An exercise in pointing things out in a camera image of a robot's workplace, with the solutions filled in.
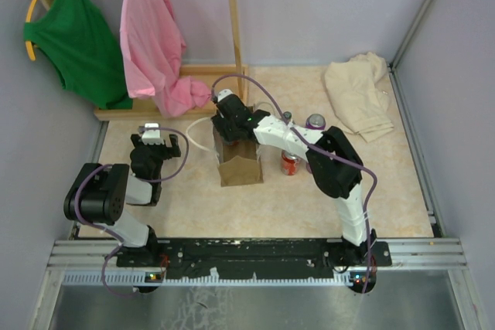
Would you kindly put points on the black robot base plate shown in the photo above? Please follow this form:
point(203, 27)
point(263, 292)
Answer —
point(260, 258)

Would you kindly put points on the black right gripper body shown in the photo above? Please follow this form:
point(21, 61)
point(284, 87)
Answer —
point(227, 129)

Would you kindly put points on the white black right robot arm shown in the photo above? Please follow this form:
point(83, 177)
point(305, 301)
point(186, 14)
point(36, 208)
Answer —
point(335, 166)

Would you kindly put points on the canvas bag with rope handles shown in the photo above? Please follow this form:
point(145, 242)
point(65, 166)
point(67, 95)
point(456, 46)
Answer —
point(237, 165)

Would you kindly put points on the beige folded cloth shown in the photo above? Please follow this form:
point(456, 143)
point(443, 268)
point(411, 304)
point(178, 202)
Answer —
point(358, 104)

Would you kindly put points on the purple Fanta soda can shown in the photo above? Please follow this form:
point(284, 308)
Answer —
point(315, 121)

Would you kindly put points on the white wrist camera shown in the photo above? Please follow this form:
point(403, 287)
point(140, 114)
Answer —
point(222, 94)
point(151, 134)

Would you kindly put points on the aluminium frame rail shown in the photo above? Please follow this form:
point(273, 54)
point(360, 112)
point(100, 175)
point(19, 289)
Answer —
point(94, 262)

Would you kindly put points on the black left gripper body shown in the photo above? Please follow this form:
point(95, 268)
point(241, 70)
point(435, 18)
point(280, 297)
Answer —
point(160, 153)

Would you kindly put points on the green tank top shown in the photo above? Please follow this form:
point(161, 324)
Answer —
point(75, 37)

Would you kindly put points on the pink t-shirt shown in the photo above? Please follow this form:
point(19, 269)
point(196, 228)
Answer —
point(152, 48)

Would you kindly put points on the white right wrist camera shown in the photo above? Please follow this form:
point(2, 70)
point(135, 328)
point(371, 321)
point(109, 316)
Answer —
point(222, 94)

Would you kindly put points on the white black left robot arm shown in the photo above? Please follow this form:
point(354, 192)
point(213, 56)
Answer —
point(99, 194)

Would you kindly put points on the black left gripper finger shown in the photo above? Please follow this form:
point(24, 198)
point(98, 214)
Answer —
point(173, 149)
point(136, 140)

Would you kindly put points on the wooden clothes rack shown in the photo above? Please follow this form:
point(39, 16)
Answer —
point(208, 73)

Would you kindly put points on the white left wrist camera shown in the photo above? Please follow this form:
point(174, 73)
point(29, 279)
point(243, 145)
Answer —
point(151, 134)

